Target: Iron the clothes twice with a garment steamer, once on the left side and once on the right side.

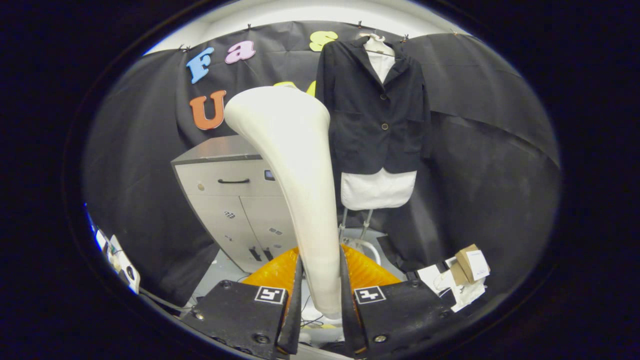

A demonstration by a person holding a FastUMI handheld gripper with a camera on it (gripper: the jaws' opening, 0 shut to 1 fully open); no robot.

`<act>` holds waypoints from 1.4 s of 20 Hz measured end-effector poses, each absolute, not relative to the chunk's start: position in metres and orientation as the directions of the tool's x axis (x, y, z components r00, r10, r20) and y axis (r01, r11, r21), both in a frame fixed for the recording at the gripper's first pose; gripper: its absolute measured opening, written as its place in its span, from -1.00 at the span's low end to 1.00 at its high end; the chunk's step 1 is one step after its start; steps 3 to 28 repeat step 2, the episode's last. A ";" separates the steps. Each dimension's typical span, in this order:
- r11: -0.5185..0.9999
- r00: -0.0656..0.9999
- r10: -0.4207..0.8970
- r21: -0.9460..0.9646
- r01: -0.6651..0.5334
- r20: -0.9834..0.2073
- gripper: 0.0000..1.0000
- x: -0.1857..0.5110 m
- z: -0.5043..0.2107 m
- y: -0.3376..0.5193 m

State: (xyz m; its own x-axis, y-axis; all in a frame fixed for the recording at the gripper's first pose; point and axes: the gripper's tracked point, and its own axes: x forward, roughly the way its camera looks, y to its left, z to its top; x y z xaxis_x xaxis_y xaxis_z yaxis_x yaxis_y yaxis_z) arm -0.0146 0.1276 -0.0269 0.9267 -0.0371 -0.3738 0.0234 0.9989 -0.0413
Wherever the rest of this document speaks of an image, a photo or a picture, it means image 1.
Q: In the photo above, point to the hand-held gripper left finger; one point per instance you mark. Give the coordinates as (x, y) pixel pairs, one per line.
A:
(295, 320)

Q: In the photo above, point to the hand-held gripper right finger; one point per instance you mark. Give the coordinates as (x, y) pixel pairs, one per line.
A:
(350, 320)

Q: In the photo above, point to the white garment steamer head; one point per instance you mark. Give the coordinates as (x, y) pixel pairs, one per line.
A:
(295, 175)

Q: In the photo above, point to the black jacket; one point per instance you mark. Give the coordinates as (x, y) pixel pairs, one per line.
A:
(370, 130)

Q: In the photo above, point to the pale clothes hanger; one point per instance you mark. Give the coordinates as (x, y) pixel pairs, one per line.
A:
(374, 36)

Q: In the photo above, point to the metal mannequin stand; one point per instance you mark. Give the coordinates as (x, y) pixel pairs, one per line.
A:
(344, 220)

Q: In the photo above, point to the grey cabinet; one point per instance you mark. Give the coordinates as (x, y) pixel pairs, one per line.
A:
(225, 210)

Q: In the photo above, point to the white mannequin torso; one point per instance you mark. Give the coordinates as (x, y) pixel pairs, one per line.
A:
(377, 192)

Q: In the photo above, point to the black backdrop cloth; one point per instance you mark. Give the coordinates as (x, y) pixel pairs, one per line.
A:
(500, 190)

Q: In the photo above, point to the white wall device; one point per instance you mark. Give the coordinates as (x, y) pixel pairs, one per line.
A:
(122, 262)

